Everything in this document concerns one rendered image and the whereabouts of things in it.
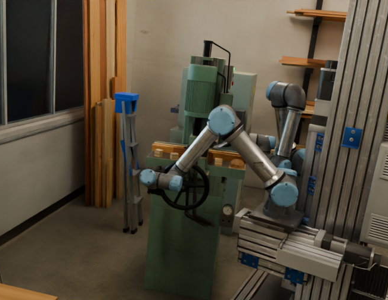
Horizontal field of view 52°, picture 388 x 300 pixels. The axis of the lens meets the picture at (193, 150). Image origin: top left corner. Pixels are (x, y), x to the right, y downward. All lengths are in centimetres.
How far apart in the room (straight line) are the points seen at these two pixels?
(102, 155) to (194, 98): 164
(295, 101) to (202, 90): 56
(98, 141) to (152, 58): 161
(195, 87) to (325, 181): 92
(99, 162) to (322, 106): 233
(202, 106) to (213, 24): 249
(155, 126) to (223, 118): 335
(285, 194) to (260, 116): 303
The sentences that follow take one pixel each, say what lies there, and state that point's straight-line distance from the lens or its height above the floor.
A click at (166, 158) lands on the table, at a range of 242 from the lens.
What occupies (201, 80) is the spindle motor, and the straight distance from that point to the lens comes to 236.
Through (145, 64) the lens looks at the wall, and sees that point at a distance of 498.
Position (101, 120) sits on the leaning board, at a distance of 374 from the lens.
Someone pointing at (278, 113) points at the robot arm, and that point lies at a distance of 233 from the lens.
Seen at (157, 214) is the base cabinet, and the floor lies 54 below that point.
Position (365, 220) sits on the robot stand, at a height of 87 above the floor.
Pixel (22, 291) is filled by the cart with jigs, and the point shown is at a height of 53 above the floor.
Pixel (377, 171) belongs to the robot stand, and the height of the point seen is 111.
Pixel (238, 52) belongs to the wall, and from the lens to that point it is 472.
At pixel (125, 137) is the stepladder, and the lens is 323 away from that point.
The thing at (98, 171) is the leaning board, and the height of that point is 37.
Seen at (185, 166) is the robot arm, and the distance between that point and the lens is 193.
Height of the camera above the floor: 155
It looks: 14 degrees down
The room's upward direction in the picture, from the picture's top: 6 degrees clockwise
